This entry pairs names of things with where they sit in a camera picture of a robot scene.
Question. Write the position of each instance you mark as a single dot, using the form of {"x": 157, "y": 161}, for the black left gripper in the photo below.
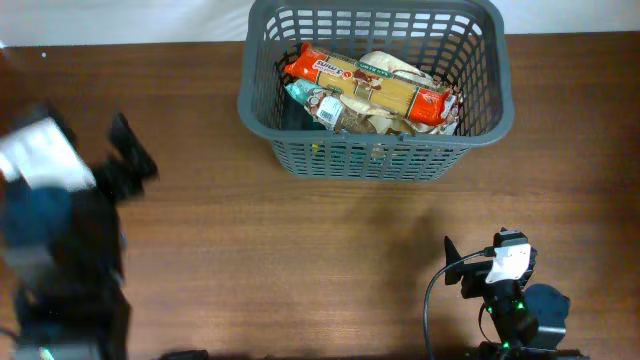
{"x": 123, "y": 178}

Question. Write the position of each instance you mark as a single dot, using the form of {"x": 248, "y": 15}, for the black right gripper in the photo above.
{"x": 475, "y": 276}

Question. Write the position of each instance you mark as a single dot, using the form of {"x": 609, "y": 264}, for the beige white-contents pantry pouch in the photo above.
{"x": 396, "y": 66}

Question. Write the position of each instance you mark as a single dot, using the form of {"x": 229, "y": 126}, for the beige dried mushroom pouch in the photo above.
{"x": 339, "y": 113}

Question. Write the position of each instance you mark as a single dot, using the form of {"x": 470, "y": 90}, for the teal wet wipes packet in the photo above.
{"x": 302, "y": 90}

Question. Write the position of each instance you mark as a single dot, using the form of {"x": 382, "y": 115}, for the orange San Remo spaghetti packet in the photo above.
{"x": 355, "y": 79}

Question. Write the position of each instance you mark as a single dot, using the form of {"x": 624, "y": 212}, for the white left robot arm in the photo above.
{"x": 71, "y": 318}

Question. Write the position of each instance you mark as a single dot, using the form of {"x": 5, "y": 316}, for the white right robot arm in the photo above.
{"x": 550, "y": 308}

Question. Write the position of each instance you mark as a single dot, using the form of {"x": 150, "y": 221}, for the grey plastic lattice basket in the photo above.
{"x": 458, "y": 42}

